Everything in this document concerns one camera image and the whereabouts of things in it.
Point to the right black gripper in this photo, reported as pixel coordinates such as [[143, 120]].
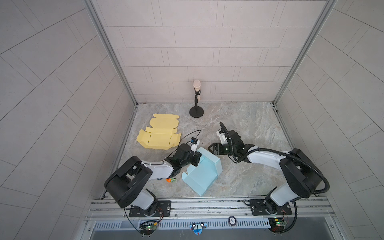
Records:
[[215, 145]]

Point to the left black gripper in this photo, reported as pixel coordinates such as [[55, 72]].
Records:
[[195, 158]]

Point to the light blue paper box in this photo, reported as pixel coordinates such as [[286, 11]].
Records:
[[202, 177]]

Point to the yellow paper box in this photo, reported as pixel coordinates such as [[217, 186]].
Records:
[[162, 133]]

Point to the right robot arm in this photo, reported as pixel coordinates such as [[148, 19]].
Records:
[[303, 178]]

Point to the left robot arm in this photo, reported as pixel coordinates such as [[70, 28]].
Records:
[[127, 184]]

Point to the orange green small toy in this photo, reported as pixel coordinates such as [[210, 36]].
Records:
[[171, 180]]

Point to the beige microphone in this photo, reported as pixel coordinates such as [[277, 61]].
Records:
[[197, 88]]

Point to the round black badge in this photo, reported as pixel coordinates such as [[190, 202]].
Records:
[[232, 221]]

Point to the blue sticker marker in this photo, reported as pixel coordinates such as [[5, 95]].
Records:
[[197, 228]]

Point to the left circuit board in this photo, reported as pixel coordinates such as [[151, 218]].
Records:
[[149, 226]]

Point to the circuit board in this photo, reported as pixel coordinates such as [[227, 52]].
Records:
[[149, 226], [277, 224]]

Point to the right circuit board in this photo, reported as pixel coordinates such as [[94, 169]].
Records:
[[277, 224]]

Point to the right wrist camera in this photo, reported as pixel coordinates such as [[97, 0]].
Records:
[[222, 136]]

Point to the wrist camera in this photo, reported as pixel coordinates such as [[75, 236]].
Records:
[[194, 143], [222, 136]]

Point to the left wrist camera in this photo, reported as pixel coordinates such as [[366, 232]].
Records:
[[194, 143]]

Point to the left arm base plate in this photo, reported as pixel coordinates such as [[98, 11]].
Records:
[[155, 210]]

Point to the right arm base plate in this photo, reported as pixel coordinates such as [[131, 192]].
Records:
[[260, 207]]

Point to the aluminium mounting rail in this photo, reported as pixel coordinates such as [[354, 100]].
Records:
[[210, 208]]

